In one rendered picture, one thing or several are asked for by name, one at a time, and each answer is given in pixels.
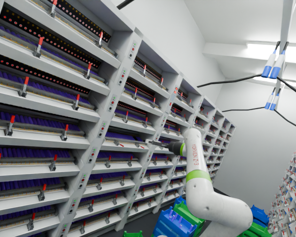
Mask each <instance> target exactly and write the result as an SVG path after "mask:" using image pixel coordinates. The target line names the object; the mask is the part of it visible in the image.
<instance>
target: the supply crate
mask: <svg viewBox="0 0 296 237"><path fill-rule="evenodd" d="M171 210H172V206H170V208H169V209H168V210H166V211H163V210H162V211H161V213H160V215H159V219H160V220H161V221H162V222H164V223H165V224H166V225H167V226H168V227H170V228H171V229H172V230H173V231H175V232H176V233H177V234H178V235H179V236H181V237H191V236H192V235H193V234H194V233H195V230H196V228H197V225H196V224H195V226H193V228H192V230H191V232H190V231H189V229H190V227H191V225H192V224H191V223H189V222H188V221H187V220H185V219H184V218H182V220H181V222H180V223H179V219H180V217H181V216H180V215H179V214H178V215H177V218H176V220H175V219H174V220H173V222H172V221H171V220H169V214H170V212H171ZM173 215H174V216H175V215H176V212H175V211H172V214H171V219H172V217H173ZM180 224H181V225H182V227H181V228H179V226H180Z"/></svg>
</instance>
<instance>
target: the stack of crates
mask: <svg viewBox="0 0 296 237"><path fill-rule="evenodd" d="M173 211H175V212H176V213H178V214H179V215H180V216H182V217H183V218H184V219H185V220H187V221H188V222H189V223H191V224H192V225H193V226H195V224H196V225H197V228H196V230H195V233H194V235H193V237H199V235H200V232H201V230H202V227H203V225H204V222H205V219H200V218H197V217H195V216H193V215H192V214H191V213H190V211H189V210H188V208H187V205H185V204H184V201H182V202H181V203H180V204H175V206H174V209H173Z"/></svg>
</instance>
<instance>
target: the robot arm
mask: <svg viewBox="0 0 296 237"><path fill-rule="evenodd" d="M184 141H185V143H184V142H181V141H179V142H170V143H164V142H159V141H155V140H149V139H146V141H145V143H148V144H152V145H157V146H161V147H164V148H168V150H169V152H173V153H174V154H175V155H177V156H176V157H178V156H183V157H186V158H187V170H186V204H187V208H188V210H189V211H190V213H191V214H192V215H193V216H195V217H197V218H200V219H205V220H209V221H212V222H211V223H210V224H209V226H208V227H207V228H206V230H205V231H204V232H203V233H202V234H201V235H200V236H199V237H237V236H238V235H240V234H241V233H243V232H244V231H246V230H247V229H249V228H250V227H251V225H252V222H253V214H252V211H251V209H250V208H249V206H248V205H247V204H246V203H245V202H243V201H242V200H240V199H237V198H233V197H228V196H224V195H221V194H218V193H216V192H214V189H213V186H212V182H211V179H210V175H209V172H208V169H207V166H206V163H205V160H204V156H203V154H204V152H203V146H202V135H201V133H200V131H199V130H197V129H195V128H190V129H188V130H187V131H186V132H185V133H184Z"/></svg>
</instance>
